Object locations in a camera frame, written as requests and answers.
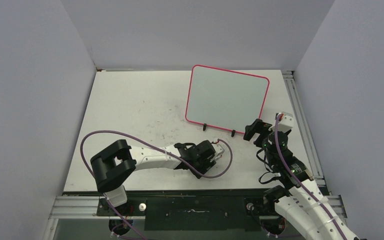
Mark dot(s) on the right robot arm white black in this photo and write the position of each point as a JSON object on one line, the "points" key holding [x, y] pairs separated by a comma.
{"points": [[298, 199]]}

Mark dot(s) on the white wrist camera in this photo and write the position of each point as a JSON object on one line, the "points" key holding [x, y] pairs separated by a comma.
{"points": [[219, 150], [286, 121]]}

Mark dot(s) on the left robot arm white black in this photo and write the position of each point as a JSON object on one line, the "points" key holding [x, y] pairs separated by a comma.
{"points": [[115, 163]]}

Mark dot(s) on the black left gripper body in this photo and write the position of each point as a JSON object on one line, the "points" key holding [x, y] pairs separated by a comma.
{"points": [[202, 166]]}

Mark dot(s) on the pink framed whiteboard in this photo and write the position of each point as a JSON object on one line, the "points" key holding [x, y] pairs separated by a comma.
{"points": [[225, 99]]}

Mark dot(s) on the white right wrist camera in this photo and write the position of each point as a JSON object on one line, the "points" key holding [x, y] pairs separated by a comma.
{"points": [[286, 121]]}

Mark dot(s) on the aluminium right side rail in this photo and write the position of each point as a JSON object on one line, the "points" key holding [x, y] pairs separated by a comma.
{"points": [[301, 120]]}

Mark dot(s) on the aluminium front frame rail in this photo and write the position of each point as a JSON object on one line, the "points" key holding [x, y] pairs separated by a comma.
{"points": [[86, 207]]}

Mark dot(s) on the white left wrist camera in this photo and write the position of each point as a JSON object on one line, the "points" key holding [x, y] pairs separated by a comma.
{"points": [[219, 150]]}

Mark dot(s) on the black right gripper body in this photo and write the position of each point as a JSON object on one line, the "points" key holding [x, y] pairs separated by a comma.
{"points": [[264, 143]]}

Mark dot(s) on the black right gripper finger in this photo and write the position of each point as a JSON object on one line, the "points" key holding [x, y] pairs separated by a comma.
{"points": [[266, 130], [255, 128]]}

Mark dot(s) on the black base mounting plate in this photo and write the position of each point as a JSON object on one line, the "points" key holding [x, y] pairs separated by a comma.
{"points": [[202, 210]]}

